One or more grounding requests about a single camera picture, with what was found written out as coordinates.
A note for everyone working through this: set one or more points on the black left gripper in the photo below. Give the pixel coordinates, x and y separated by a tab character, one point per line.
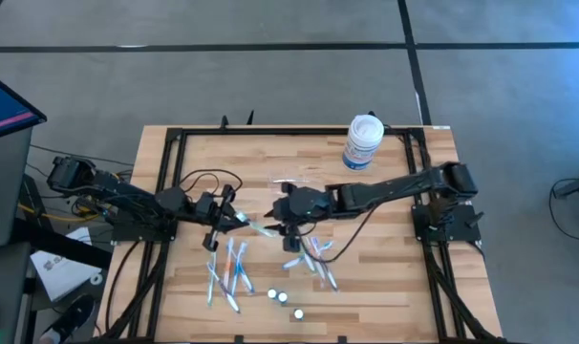
228	193

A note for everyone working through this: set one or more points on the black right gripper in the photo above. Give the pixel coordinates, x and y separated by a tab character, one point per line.
285	210

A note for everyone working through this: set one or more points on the green toothbrush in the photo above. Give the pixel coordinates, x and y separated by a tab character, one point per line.
263	230
309	260
212	282

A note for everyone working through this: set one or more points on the blue toothbrush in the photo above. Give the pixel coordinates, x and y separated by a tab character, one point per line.
247	284
238	267
294	262

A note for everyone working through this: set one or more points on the orange toothbrush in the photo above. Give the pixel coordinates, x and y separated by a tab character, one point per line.
328	277
228	267

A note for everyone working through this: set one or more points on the blue mouthwash bottle white cap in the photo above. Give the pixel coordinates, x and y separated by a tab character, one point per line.
282	297
298	314
272	293

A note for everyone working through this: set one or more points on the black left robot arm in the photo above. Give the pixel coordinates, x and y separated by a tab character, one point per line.
127	196

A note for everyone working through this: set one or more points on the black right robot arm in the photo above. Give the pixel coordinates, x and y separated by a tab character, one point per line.
390	188

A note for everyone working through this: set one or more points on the white toothbrush in clear wrapper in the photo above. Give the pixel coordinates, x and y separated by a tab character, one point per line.
227	296

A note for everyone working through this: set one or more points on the white disinfecting wipes canister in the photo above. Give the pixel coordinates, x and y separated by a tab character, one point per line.
363	143

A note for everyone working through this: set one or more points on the white tape roll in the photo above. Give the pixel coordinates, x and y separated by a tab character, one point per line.
96	278

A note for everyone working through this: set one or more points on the black side table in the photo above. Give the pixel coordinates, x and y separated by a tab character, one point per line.
55	241

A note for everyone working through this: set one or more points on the white printed paper sheet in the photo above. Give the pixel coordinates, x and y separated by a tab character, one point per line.
60	272

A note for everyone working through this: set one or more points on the person's shoe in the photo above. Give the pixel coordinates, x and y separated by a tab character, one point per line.
72	317

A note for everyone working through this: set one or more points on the monitor at left edge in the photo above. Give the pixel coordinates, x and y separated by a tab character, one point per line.
5	191

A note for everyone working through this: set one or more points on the blue-screen monitor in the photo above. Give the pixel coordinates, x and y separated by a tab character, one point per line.
7	110

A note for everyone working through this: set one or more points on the grey stand foot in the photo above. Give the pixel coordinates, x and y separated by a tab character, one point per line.
578	186

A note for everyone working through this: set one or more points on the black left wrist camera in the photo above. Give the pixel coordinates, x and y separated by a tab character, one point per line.
207	204

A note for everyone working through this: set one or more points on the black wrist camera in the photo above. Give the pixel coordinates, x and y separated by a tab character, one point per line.
207	204
313	200

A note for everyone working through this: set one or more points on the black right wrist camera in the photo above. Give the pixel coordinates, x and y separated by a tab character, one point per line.
313	200

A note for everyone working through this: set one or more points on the black aluminium table frame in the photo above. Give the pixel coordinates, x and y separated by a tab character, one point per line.
289	131

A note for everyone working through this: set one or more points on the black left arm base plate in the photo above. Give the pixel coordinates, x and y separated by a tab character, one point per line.
141	231

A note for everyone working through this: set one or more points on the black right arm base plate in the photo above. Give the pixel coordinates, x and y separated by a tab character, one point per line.
456	229

